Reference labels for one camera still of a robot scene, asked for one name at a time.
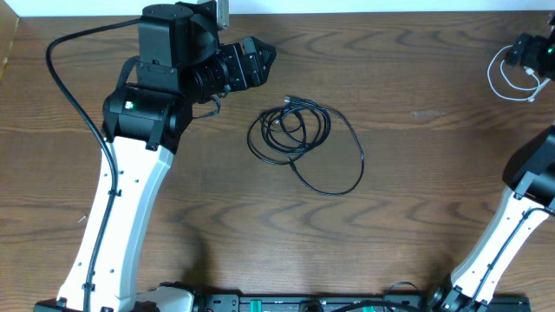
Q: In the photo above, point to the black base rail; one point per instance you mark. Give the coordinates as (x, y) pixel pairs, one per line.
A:
(401, 296)

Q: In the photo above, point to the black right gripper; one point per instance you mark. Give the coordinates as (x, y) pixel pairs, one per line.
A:
(535, 54)

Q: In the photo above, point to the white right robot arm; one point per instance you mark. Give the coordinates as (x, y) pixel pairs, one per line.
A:
(526, 202)

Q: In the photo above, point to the small white debris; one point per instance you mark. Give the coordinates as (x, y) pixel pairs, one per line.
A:
(82, 219)

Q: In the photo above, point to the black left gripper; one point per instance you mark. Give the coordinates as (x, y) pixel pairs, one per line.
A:
(234, 60)

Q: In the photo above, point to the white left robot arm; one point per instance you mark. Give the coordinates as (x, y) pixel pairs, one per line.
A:
(181, 62)

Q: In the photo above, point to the cardboard panel left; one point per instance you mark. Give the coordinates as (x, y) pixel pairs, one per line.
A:
(9, 21)

